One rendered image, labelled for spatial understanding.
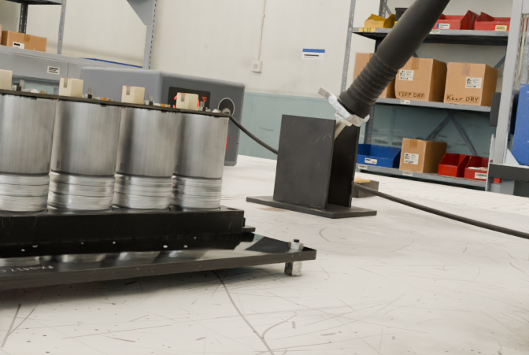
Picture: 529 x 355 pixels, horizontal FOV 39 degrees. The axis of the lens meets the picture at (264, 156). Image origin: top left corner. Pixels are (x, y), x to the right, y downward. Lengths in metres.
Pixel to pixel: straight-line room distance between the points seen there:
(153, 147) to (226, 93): 0.49
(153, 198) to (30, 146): 0.06
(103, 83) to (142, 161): 0.52
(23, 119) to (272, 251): 0.11
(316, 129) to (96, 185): 0.27
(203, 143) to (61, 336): 0.13
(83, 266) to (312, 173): 0.31
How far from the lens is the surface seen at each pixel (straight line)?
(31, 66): 3.20
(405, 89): 4.86
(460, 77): 4.74
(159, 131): 0.30
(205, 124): 0.31
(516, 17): 2.33
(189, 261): 0.26
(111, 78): 0.80
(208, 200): 0.32
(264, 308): 0.25
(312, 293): 0.28
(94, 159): 0.28
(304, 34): 5.79
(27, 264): 0.24
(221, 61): 6.22
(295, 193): 0.53
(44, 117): 0.27
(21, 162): 0.27
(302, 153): 0.53
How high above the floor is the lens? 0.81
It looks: 3 degrees down
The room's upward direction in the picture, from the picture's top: 6 degrees clockwise
